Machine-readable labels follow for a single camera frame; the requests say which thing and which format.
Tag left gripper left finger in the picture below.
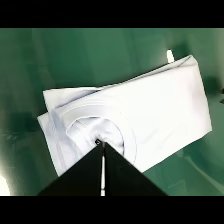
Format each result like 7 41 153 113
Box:
37 142 103 197

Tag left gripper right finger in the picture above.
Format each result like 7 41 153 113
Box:
104 142 168 197

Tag white T-shirt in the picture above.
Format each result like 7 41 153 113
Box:
36 54 213 178

